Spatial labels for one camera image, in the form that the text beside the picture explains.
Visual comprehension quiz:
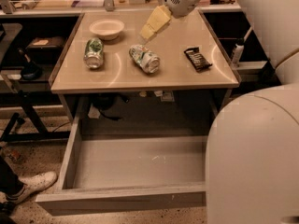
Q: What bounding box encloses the dark snack bar packet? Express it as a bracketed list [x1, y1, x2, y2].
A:
[184, 47, 212, 72]

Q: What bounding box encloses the dark box on shelf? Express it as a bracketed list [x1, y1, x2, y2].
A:
[26, 36, 65, 56]

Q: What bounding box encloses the green soda can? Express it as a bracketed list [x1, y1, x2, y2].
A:
[83, 37, 104, 69]

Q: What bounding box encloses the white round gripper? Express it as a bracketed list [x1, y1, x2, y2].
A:
[139, 0, 200, 40]

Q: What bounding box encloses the open grey top drawer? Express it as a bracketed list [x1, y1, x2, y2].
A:
[35, 97, 219, 217]

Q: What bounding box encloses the grey drawer cabinet table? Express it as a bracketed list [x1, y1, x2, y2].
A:
[48, 9, 242, 123]

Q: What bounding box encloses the white green 7up can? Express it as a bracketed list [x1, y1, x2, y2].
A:
[129, 44, 160, 74]

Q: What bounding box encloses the white sneaker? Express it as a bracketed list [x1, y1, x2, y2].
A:
[6, 171, 58, 204]

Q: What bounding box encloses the white paper bowl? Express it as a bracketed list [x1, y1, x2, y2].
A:
[89, 19, 124, 41]

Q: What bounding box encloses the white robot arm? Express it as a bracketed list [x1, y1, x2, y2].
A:
[206, 0, 299, 224]

